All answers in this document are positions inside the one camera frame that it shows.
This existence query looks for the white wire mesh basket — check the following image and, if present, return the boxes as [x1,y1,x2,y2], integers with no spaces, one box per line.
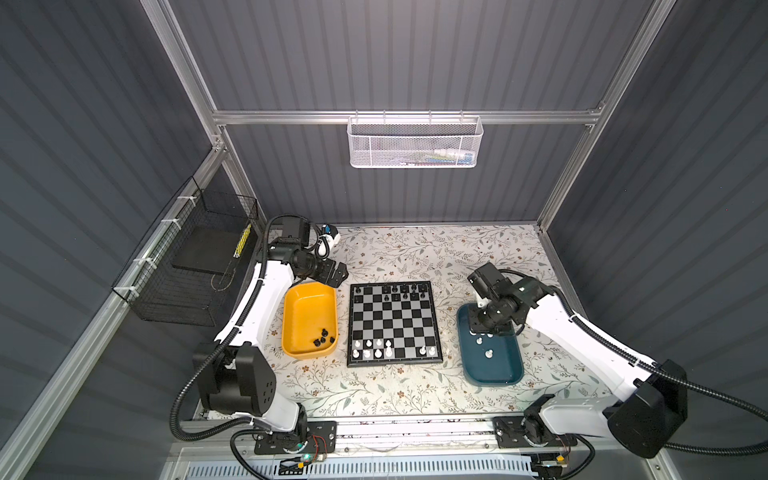
[346,114,484,169]

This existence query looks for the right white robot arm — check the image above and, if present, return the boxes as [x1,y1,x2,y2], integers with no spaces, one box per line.
[468,263,687,459]

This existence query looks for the teal plastic tray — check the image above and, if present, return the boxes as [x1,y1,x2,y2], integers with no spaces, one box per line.
[457,304,524,387]

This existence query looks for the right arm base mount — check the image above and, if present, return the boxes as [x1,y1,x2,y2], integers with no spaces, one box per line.
[492,415,578,449]

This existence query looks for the left black corrugated cable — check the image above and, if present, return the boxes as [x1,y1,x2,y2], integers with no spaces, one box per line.
[169,214,313,443]

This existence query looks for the markers in white basket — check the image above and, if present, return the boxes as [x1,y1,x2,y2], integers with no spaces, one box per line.
[399,148,476,168]

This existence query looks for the black foam pad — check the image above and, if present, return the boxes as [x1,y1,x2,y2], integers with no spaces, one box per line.
[171,227,241,275]

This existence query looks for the white pieces in teal tray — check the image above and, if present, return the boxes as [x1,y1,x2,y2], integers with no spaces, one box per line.
[475,335,494,359]

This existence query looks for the aluminium front rail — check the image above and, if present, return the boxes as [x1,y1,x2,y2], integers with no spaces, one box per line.
[164,413,671,469]

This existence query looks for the yellow marker pen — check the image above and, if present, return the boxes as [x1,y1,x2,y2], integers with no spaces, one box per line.
[233,223,252,259]

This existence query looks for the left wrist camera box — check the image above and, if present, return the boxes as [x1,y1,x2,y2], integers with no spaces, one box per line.
[314,224,340,250]

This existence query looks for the yellow plastic tray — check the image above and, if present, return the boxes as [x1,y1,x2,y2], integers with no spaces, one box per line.
[282,282,339,360]

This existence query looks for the black wire mesh basket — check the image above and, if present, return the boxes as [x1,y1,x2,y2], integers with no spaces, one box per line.
[112,179,262,327]

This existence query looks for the black white chess board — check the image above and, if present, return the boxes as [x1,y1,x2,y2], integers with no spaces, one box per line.
[347,280,443,368]

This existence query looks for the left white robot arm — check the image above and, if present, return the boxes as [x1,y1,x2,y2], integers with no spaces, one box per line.
[185,214,348,433]

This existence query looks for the right black corrugated cable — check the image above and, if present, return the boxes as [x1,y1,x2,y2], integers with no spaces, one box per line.
[497,268,768,456]

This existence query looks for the black corrugated cable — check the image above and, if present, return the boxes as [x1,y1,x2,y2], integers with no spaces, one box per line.
[497,268,768,456]
[169,214,313,443]

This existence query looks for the black pieces in yellow tray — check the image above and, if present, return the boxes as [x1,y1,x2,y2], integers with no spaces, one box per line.
[311,328,336,349]

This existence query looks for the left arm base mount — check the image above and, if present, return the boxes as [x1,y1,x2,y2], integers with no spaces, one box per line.
[253,420,338,455]

